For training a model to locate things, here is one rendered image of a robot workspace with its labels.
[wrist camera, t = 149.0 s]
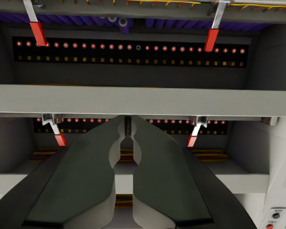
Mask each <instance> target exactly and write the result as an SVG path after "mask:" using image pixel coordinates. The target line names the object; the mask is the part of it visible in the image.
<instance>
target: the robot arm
mask: <svg viewBox="0 0 286 229"><path fill-rule="evenodd" d="M128 127H129V137H131V138H132V140H133V159H134V160H135V162H136V163H137V164H138V166H137V168H136V169H135V170H134V172H133V218H134V221H135V222H136V223H137V224H138V225H140V226H142V227H143V228H145V229H257V227H256V225H255V224H254V222H253V220H252V219H251V217H250V215H249V214H248V213H247V211H246V210H245V208H244V207H243V206H242V204H241V203H240V202H239V200H238V199H237V198H236V197H235V195H234V194H233V193H232V192H231V191H230V190H229V188H228V187H227V186H226V185H225V184H224V183H223V182H222V181H221V180H220V179H219V178H218V177H217V176H216V175H215V174H214V173H213V172H212V171H211V170H210V169H209V168H208V167H207V166H206V165H205V164H204V163H203V162H202V161H201V160H200V159H199V158H198V157H197V156H196V155H195V154H194V153H192V152H191V151H190V150H189V149H188V148H187V147H181V146H180V145H179V144H178V143H177V142H176V141H175V140H174V139H173V138H172V137H171V136H170V135H168V134H167V133H165V132H164V131H162V130H161V129H159V128H158V127H156V126H154V125H153V124H151V123H149V122H148V121H146V120H144V119H143V118H141V117H139V116H138V115H135V114H134V115H125V114H121V115H118V116H116V117H114V118H112V119H110V120H108V121H107V122H105V123H103V124H101V125H99V126H97V127H95V128H93V129H92V130H90V131H88V132H87V133H85V134H84V135H82V136H81V137H80V138H78V139H77V140H76V141H75V142H73V143H72V144H71V145H70V146H63V147H61V148H60V149H59V150H58V151H56V152H55V153H54V154H53V155H51V156H50V157H49V158H48V159H47V160H46V161H44V162H43V163H42V164H41V165H40V166H38V167H37V168H36V169H35V170H33V171H32V172H31V173H30V174H28V175H27V176H26V177H25V178H23V179H22V180H21V181H20V182H19V183H18V184H17V185H15V186H14V187H13V188H12V189H11V190H10V191H8V192H7V193H6V194H5V195H4V196H3V197H2V198H1V199H0V229H101V228H102V227H104V226H106V225H107V224H109V223H110V222H111V220H112V218H113V213H114V207H115V200H116V190H115V173H114V170H113V167H114V165H115V164H116V163H117V162H118V161H119V160H120V143H121V142H122V140H123V139H124V138H125V137H127V134H128Z"/></svg>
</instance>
